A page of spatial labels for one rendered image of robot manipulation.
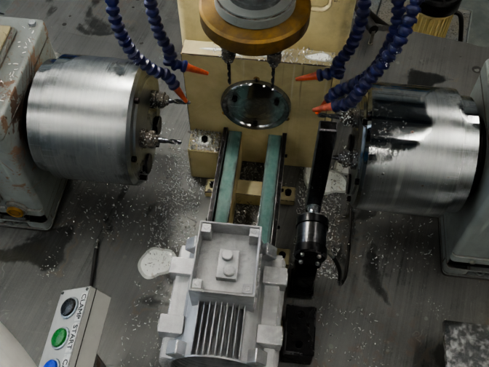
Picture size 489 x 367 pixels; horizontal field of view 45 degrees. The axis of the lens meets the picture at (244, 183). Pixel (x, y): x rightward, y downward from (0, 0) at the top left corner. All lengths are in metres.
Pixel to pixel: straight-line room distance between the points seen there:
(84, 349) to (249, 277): 0.28
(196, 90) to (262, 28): 0.35
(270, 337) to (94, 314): 0.28
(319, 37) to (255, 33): 0.36
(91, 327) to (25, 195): 0.40
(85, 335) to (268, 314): 0.29
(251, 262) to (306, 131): 0.45
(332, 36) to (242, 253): 0.53
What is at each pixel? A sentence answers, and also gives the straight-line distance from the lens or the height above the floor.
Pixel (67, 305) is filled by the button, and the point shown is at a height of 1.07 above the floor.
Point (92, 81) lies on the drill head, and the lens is 1.13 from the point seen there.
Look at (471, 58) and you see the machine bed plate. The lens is 1.76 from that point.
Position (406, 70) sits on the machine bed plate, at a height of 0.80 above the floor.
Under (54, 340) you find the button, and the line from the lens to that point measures 0.99.
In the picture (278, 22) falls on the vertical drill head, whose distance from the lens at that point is 0.94.
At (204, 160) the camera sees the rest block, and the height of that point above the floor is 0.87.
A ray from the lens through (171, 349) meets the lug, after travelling 0.93.
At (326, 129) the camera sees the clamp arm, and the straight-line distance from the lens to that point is 0.92.
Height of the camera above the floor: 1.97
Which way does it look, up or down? 57 degrees down
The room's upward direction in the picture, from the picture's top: straight up
